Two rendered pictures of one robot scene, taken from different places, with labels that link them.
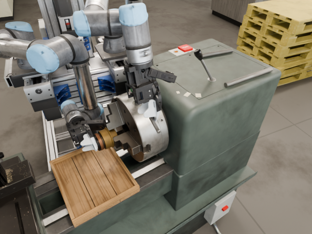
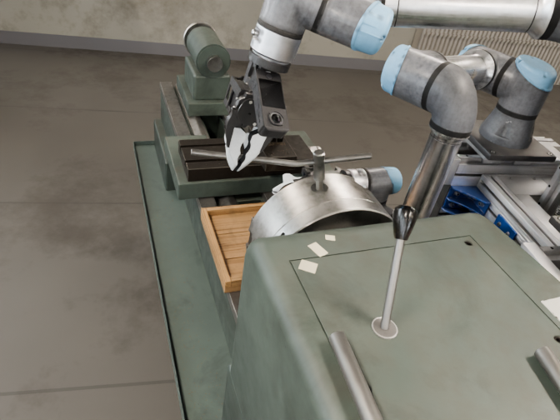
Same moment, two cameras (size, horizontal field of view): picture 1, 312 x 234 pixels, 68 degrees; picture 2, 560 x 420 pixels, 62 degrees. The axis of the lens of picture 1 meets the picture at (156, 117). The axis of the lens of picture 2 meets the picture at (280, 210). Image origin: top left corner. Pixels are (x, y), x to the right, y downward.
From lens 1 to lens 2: 1.06 m
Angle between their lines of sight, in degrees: 72
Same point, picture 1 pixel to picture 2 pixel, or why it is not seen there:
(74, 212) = (218, 216)
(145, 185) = (232, 302)
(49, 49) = (402, 57)
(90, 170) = not seen: hidden behind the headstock
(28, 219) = (213, 164)
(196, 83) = (367, 284)
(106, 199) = (224, 246)
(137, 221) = (225, 362)
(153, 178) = not seen: hidden behind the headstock
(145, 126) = (271, 209)
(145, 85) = (238, 83)
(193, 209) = not seen: outside the picture
